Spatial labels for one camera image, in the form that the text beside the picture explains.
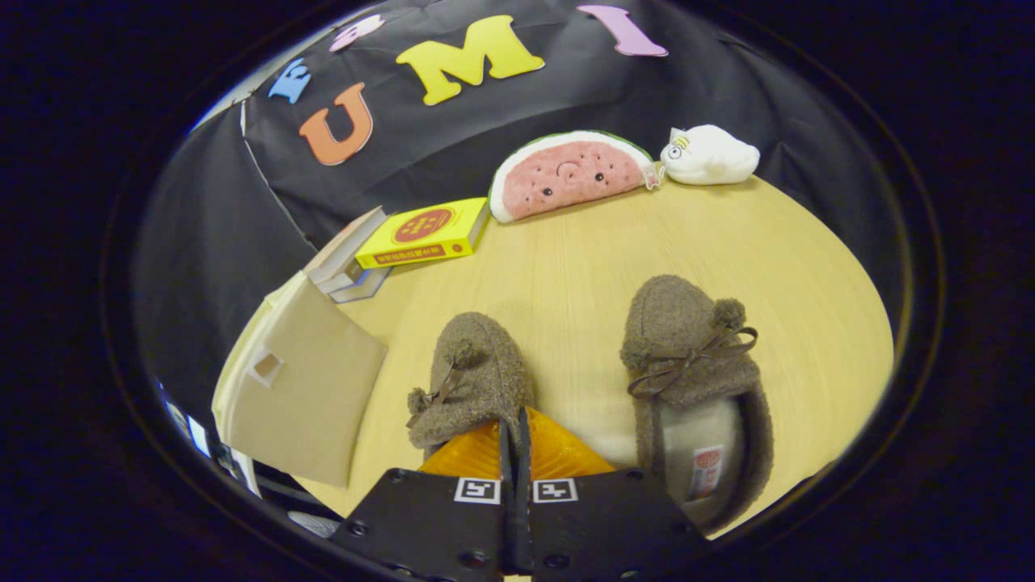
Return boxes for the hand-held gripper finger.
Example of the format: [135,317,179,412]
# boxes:
[330,416,518,582]
[517,407,712,582]

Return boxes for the brown fuzzy shoe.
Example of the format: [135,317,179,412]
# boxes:
[406,312,536,460]
[620,274,775,534]

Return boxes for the beige translucent storage box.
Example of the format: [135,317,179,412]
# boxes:
[212,271,389,488]

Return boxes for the grey cover book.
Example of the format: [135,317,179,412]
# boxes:
[327,265,395,305]

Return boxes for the yellow book with red circle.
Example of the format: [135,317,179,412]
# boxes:
[354,196,492,270]

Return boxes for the beige cover book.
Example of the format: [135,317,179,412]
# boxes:
[303,205,389,285]

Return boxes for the watermelon slice plush toy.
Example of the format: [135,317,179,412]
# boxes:
[488,130,662,224]

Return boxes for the white plush toy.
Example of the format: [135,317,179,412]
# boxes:
[660,124,761,186]

